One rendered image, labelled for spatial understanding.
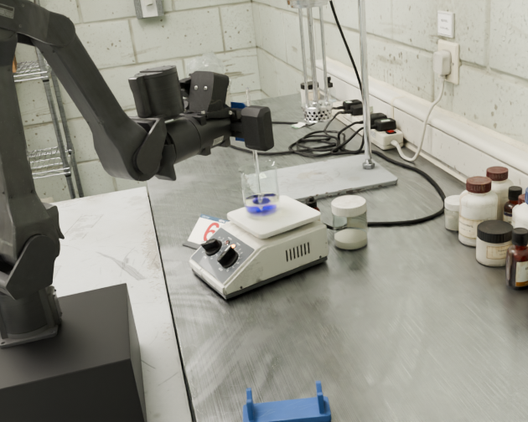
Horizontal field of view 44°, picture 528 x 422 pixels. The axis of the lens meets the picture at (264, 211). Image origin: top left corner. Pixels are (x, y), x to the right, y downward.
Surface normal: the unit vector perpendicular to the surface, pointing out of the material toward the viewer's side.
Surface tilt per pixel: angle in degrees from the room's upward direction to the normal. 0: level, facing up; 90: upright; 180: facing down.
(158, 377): 0
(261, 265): 90
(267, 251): 90
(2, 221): 74
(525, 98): 90
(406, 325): 0
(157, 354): 0
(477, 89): 90
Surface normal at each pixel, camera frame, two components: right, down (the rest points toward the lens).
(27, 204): 0.57, -0.37
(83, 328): -0.14, -0.94
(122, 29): 0.23, 0.35
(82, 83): 0.71, 0.13
